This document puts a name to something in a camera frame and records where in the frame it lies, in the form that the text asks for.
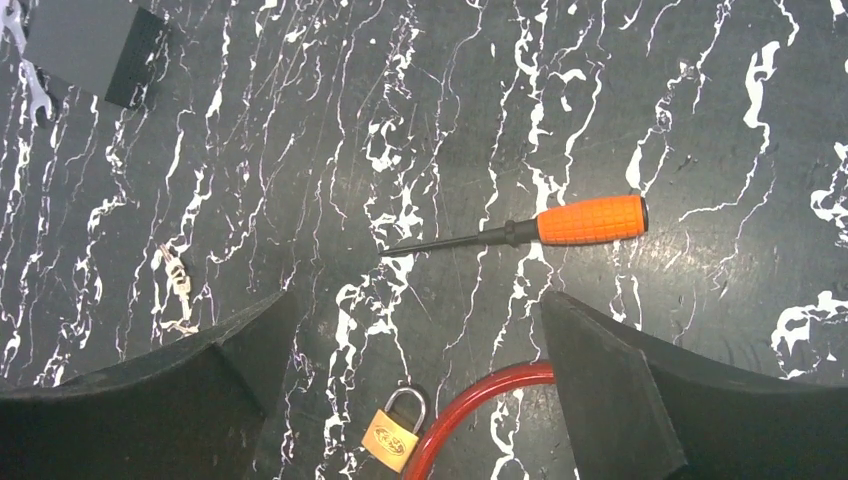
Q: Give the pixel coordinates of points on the small silver key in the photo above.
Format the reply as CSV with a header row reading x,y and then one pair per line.
x,y
180,283

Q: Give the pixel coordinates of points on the orange handled screwdriver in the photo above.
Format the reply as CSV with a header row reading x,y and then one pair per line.
x,y
588,222

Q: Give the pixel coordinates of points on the brass padlock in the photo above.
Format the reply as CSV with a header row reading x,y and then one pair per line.
x,y
386,439

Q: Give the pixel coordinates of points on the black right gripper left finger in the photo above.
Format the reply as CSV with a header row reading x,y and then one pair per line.
x,y
193,409

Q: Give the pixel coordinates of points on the red cable lock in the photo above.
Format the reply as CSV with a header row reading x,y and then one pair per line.
x,y
499,382

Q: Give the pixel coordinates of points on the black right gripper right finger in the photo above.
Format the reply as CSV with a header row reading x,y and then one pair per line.
x,y
638,407

